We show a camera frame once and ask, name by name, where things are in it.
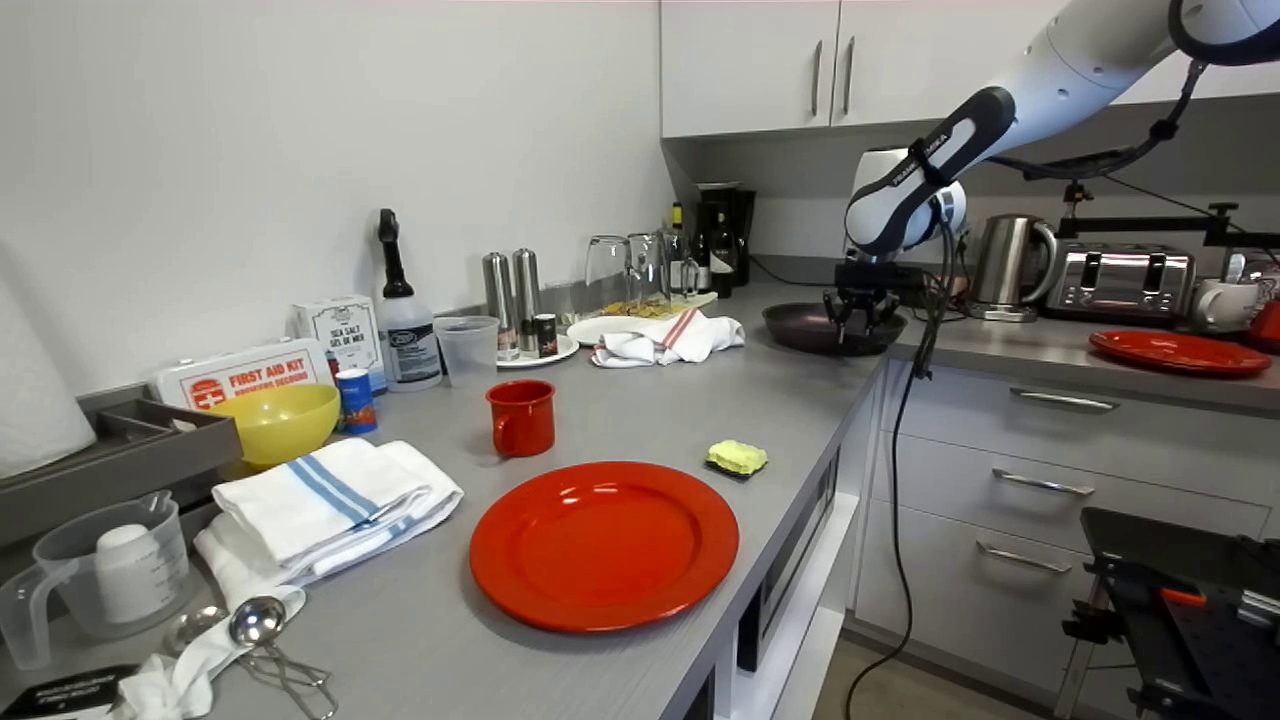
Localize right upturned glass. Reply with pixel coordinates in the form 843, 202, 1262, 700
626, 234, 664, 295

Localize first aid kit box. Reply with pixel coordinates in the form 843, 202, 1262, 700
153, 341, 333, 414

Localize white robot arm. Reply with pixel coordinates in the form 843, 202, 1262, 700
822, 0, 1280, 327

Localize blue small can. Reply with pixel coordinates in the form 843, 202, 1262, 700
335, 368, 375, 435

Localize right steel grinder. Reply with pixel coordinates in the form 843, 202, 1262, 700
513, 247, 538, 347

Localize white blue-striped towel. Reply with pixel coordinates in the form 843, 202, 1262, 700
194, 441, 465, 605

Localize grey dish rack tray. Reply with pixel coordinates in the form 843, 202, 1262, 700
0, 390, 238, 547

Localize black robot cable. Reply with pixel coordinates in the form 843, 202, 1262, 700
839, 235, 970, 720

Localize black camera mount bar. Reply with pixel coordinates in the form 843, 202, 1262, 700
993, 137, 1280, 254

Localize black coffee machine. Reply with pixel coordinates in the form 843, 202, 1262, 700
697, 184, 757, 295

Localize yellow patterned placemat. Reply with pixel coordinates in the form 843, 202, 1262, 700
588, 291, 716, 321

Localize large red plate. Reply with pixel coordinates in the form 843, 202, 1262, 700
466, 462, 741, 635

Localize white red-striped towel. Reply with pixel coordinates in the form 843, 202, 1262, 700
569, 311, 742, 368

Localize white paper towel roll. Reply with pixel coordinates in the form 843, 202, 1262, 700
0, 279, 94, 478

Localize steel electric kettle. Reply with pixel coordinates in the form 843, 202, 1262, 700
974, 214, 1064, 325

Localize steel toaster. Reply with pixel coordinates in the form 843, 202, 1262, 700
1045, 247, 1196, 325

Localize steel grinder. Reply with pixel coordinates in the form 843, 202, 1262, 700
483, 254, 513, 347
513, 247, 538, 347

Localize black frying pan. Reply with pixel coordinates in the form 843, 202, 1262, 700
765, 305, 905, 355

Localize left upturned glass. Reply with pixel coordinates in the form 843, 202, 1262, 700
585, 235, 626, 310

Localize black-top spray bottle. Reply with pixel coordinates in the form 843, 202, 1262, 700
375, 209, 443, 383

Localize left steel grinder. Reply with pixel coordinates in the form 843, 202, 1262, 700
483, 254, 513, 347

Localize metal measuring spoons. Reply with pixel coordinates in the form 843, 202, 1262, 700
165, 595, 338, 720

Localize grey drawer unit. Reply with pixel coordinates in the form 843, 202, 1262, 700
851, 366, 1280, 704

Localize clear measuring jug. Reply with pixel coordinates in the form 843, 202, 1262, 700
0, 492, 193, 673

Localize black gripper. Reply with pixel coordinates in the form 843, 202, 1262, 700
831, 258, 921, 325

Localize white upper cabinets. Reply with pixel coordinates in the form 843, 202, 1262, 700
658, 0, 1273, 142

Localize upturned glass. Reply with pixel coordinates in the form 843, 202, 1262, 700
626, 234, 664, 295
585, 235, 626, 310

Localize white small saucer plate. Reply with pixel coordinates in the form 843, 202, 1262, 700
495, 336, 580, 374

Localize white teapot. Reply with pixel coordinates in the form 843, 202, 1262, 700
1190, 279, 1273, 336

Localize clear plastic cup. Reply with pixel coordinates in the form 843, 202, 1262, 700
436, 318, 495, 383

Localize red mug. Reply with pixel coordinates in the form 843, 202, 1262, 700
489, 381, 556, 462

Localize yellow sponge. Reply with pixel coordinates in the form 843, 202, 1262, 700
704, 441, 766, 482

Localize yellow bowl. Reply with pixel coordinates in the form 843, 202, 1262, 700
214, 383, 338, 470

